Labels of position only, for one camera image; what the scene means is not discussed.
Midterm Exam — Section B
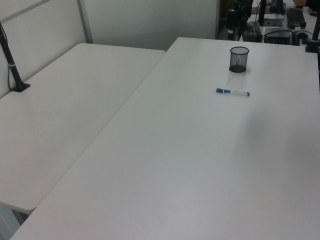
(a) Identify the black keyboard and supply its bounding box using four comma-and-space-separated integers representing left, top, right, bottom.
285, 6, 307, 29

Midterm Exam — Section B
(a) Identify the black cable on pole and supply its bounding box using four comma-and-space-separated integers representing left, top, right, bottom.
0, 23, 13, 91

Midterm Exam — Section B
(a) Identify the black box device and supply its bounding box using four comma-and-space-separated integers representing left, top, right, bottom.
226, 8, 237, 35

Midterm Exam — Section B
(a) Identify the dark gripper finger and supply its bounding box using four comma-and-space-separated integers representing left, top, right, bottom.
235, 18, 243, 41
241, 18, 248, 41

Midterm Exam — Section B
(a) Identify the blue and white marker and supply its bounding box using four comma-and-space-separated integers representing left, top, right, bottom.
215, 87, 251, 97

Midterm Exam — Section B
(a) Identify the white partition panel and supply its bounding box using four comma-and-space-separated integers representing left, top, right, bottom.
0, 0, 89, 100

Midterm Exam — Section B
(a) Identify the black monitor stand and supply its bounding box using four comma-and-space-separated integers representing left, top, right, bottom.
257, 0, 285, 27

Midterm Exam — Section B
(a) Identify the dark grey equipment box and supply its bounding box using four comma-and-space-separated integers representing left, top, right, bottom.
245, 20, 263, 43

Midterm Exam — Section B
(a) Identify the thin black hanging cable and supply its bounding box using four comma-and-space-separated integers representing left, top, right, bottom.
316, 50, 320, 95

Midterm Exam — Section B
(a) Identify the grey metal partition post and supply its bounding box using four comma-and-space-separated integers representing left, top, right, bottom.
76, 0, 94, 44

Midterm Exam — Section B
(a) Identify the black clamp stand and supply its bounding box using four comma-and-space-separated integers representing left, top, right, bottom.
304, 15, 320, 54

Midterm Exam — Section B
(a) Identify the black camera stand pole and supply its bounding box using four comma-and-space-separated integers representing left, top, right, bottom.
0, 21, 31, 94

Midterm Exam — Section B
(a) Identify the black mesh pen cup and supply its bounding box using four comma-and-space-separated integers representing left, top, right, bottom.
228, 46, 250, 74

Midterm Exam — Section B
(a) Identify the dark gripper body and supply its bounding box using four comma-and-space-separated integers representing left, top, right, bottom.
233, 0, 252, 20

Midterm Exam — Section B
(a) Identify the black computer case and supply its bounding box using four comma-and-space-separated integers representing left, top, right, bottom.
263, 27, 294, 45

